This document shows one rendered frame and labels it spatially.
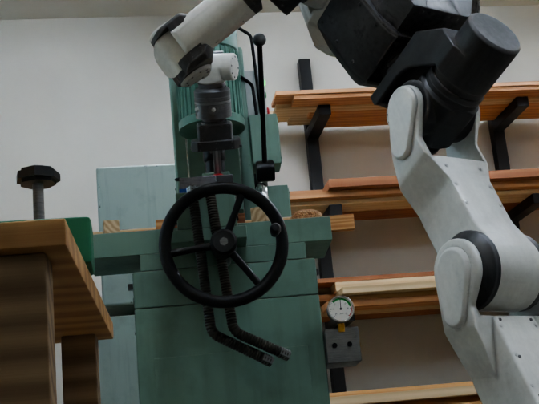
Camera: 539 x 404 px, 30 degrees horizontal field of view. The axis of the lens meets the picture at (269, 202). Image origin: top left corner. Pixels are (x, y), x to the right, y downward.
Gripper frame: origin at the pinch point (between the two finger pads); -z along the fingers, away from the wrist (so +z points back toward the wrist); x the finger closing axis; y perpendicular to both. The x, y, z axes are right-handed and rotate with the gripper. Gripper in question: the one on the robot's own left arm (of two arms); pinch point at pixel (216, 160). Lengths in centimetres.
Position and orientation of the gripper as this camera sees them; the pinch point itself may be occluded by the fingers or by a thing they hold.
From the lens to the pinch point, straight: 248.1
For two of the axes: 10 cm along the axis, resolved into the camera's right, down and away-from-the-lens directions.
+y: -0.8, -2.5, 9.7
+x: 9.9, -0.8, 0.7
